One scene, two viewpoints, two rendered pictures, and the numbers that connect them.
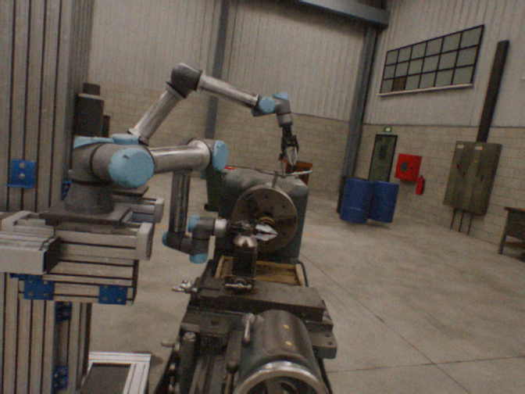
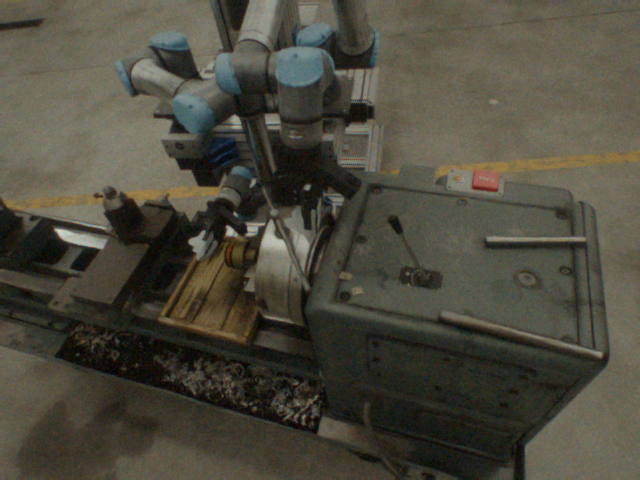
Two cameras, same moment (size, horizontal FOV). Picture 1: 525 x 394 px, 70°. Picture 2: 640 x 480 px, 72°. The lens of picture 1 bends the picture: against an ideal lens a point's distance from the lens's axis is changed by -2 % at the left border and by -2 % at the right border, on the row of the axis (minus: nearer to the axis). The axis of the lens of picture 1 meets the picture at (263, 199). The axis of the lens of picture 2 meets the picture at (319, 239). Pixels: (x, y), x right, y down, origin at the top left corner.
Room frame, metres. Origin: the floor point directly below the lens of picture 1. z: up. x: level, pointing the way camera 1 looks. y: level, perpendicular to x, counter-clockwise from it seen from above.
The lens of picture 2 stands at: (2.20, -0.62, 2.04)
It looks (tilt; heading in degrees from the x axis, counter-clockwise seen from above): 51 degrees down; 117
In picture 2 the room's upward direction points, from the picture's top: 10 degrees counter-clockwise
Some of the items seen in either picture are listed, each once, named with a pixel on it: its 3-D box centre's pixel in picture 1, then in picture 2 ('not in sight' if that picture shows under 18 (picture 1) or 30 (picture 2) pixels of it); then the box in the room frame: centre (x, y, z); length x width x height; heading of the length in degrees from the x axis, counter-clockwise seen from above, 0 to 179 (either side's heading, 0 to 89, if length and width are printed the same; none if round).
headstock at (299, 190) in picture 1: (259, 206); (445, 290); (2.22, 0.02, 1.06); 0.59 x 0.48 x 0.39; 2
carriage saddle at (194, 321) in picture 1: (258, 317); (121, 259); (1.14, -0.04, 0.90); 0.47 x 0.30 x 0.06; 92
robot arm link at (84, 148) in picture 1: (94, 158); (172, 54); (1.18, 0.55, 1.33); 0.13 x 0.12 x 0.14; 63
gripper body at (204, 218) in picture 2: (240, 231); (214, 219); (1.51, 0.08, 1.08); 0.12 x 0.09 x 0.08; 92
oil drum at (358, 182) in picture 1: (356, 200); not in sight; (8.08, -1.97, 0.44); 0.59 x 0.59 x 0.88
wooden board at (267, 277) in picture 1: (258, 275); (226, 284); (1.55, -0.03, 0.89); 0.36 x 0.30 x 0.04; 92
